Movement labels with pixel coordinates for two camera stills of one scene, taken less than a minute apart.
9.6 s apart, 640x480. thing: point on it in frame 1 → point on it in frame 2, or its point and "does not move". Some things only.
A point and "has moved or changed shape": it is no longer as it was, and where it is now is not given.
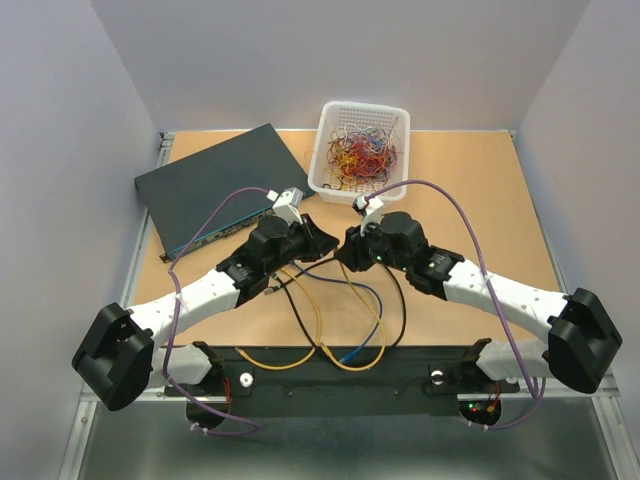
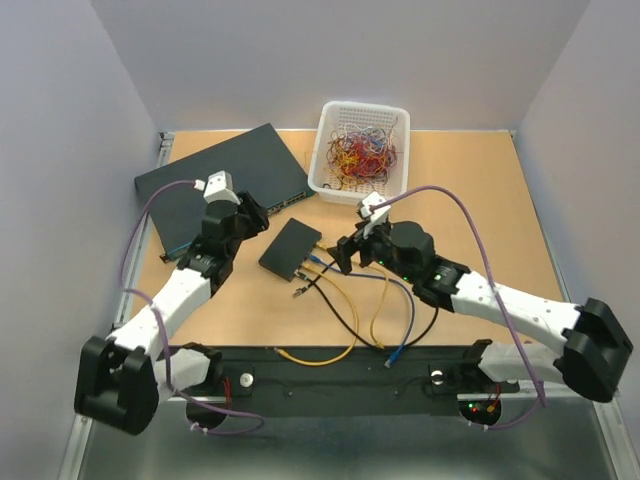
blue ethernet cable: (374, 329) → (410, 333)
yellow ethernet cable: (253, 361) → (349, 346)
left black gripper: (320, 243) → (258, 223)
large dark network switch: (204, 197) does not move
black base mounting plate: (347, 373) does not move
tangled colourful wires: (361, 156) does not move
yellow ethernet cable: (327, 352) has moved or changed shape
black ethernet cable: (306, 328) → (311, 284)
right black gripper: (352, 251) does not move
